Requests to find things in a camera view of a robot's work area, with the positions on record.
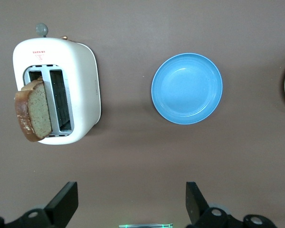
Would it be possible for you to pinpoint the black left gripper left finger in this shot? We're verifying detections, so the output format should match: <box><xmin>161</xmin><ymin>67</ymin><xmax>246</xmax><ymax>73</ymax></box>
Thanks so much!
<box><xmin>4</xmin><ymin>181</ymin><xmax>79</xmax><ymax>228</ymax></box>

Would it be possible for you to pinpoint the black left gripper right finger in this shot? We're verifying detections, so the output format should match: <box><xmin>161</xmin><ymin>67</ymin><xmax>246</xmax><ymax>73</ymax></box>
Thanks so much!
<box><xmin>186</xmin><ymin>181</ymin><xmax>247</xmax><ymax>228</ymax></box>

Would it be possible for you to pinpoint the brown bread slice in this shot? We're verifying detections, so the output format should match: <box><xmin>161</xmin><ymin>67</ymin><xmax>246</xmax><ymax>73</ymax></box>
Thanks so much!
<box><xmin>14</xmin><ymin>76</ymin><xmax>54</xmax><ymax>143</ymax></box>

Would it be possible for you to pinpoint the blue plate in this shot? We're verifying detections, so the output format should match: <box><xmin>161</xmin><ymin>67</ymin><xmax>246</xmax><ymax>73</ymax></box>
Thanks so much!
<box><xmin>151</xmin><ymin>52</ymin><xmax>223</xmax><ymax>125</ymax></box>

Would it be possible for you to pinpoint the white two-slot toaster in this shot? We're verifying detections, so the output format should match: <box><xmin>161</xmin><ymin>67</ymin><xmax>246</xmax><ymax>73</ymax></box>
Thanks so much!
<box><xmin>12</xmin><ymin>23</ymin><xmax>102</xmax><ymax>145</ymax></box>

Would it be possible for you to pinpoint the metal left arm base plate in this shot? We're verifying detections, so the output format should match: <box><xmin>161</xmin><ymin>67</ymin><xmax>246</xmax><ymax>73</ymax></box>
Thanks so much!
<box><xmin>118</xmin><ymin>223</ymin><xmax>173</xmax><ymax>228</ymax></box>

